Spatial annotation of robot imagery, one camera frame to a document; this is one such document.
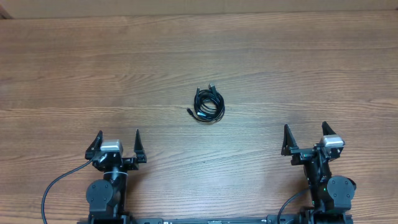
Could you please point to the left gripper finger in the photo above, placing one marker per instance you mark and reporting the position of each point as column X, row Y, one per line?
column 94, row 147
column 138, row 149

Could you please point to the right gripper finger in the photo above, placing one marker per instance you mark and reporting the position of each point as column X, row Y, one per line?
column 327, row 130
column 289, row 145

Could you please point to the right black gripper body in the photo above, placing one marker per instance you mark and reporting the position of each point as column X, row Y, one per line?
column 303, row 154

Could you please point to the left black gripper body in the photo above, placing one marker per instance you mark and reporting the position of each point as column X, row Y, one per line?
column 128, row 164

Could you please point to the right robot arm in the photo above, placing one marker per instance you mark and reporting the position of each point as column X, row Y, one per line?
column 331, row 194

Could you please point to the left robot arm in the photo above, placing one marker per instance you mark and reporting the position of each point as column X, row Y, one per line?
column 107, row 196

